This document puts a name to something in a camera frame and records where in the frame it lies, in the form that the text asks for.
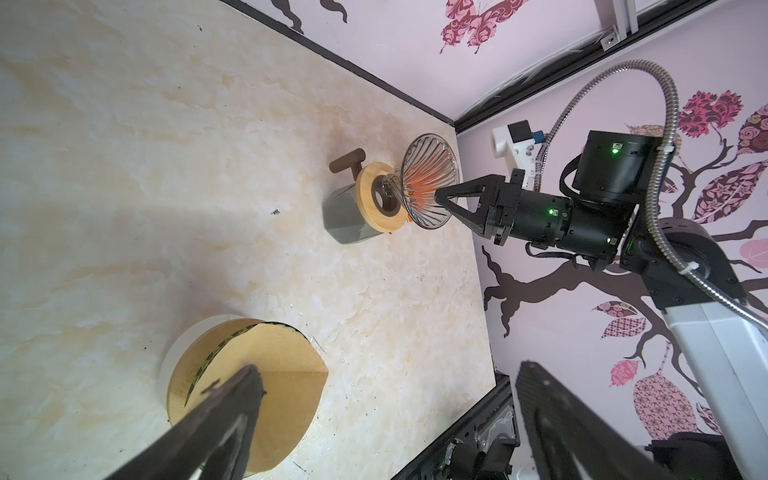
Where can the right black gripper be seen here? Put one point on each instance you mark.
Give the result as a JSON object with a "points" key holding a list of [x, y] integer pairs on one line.
{"points": [[496, 208]]}

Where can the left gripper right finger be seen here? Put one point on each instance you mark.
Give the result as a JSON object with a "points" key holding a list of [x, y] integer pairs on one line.
{"points": [[568, 440]]}

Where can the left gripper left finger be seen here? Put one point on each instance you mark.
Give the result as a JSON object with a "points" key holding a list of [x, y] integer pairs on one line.
{"points": [[213, 440]]}

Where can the grey glass dripper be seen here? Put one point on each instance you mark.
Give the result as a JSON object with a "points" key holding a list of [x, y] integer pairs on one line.
{"points": [[428, 165]]}

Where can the orange coffee filter pack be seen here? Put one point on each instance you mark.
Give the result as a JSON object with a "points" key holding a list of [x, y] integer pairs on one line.
{"points": [[419, 189]]}

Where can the green glass dripper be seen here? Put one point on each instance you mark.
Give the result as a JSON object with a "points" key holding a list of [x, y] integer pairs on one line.
{"points": [[198, 356]]}

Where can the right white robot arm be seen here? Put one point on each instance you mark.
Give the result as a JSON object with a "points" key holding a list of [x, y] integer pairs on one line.
{"points": [[689, 279]]}

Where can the grey glass measuring cup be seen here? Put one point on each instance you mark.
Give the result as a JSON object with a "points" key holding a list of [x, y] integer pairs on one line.
{"points": [[348, 211]]}

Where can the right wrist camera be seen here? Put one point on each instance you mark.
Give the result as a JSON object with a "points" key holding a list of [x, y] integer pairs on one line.
{"points": [[515, 143]]}

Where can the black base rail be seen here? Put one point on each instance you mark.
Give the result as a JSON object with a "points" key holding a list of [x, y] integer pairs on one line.
{"points": [[479, 445]]}

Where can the rear aluminium rail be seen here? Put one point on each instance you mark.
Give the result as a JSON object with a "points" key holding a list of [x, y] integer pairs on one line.
{"points": [[619, 20]]}

